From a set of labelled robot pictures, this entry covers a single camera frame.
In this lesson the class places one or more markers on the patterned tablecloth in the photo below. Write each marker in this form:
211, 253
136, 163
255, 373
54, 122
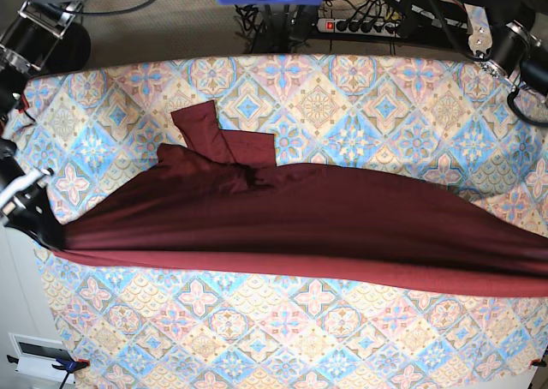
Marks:
447, 123

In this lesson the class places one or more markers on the blue clamp lower left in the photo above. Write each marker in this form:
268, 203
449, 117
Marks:
64, 365

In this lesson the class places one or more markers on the orange clamp right edge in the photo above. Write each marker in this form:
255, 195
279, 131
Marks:
538, 363

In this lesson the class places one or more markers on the white floor vent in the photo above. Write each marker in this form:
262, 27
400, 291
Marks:
37, 356

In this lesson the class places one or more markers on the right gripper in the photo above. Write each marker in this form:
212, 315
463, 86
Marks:
25, 206

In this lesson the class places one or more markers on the black round stool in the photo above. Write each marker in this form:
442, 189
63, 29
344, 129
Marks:
71, 52

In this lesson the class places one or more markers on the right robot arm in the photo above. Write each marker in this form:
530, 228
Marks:
38, 31

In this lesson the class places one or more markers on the maroon t-shirt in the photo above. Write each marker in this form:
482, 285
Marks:
220, 202

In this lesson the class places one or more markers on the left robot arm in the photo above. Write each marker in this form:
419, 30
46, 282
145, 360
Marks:
503, 47

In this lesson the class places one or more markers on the white power strip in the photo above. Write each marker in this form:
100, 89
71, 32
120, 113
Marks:
376, 28

